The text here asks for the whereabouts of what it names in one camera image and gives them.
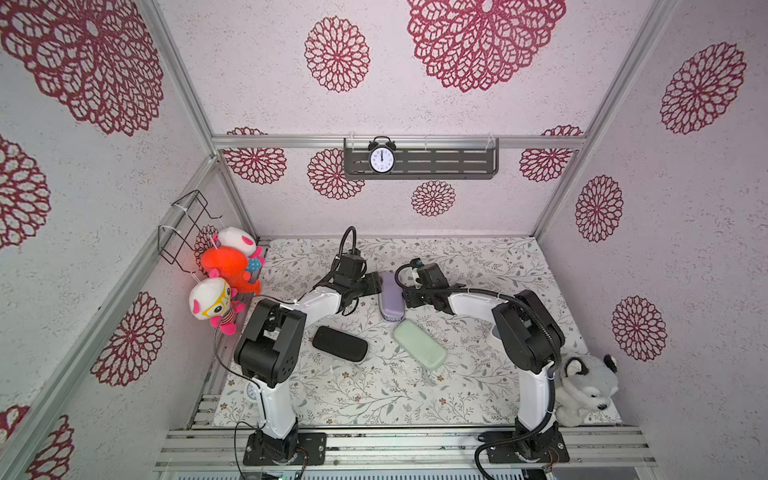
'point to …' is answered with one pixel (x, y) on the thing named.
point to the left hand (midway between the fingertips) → (376, 282)
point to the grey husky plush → (584, 383)
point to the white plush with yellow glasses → (210, 299)
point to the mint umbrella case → (420, 343)
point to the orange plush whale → (231, 266)
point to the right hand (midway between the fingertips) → (410, 287)
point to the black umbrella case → (340, 344)
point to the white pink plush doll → (242, 240)
